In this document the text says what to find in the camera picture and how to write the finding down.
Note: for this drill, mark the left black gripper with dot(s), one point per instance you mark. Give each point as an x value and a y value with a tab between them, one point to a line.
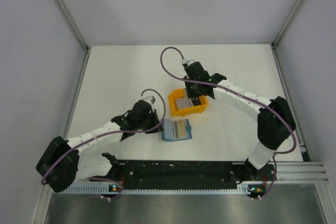
153	114

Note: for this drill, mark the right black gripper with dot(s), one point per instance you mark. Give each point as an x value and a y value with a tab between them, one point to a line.
190	94

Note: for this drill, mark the yellow plastic bin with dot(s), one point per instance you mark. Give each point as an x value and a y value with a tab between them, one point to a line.
181	93

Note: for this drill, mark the white card black stripe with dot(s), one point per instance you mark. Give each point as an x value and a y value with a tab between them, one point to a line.
183	103

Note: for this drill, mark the blue leather card holder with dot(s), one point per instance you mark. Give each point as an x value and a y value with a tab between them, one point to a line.
168	131

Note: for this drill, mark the gold credit card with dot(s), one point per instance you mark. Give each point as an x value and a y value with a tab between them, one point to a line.
180	129

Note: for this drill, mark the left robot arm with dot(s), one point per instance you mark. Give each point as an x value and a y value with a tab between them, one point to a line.
84	156

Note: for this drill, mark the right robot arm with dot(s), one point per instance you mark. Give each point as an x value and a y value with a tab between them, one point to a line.
274	119

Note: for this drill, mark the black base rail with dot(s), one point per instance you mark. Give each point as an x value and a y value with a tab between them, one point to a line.
176	175

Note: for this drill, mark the white cable duct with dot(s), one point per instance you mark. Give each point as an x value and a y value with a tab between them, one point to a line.
107	189

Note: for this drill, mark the left aluminium frame post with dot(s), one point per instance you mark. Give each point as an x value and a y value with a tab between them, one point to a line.
71	24

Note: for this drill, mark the aluminium frame post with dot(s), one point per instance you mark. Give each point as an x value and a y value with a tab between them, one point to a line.
71	24
289	20

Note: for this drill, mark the aluminium frame rail front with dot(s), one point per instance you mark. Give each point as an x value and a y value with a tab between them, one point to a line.
301	173

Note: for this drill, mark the right aluminium frame post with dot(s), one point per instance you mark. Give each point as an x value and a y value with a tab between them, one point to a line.
289	20

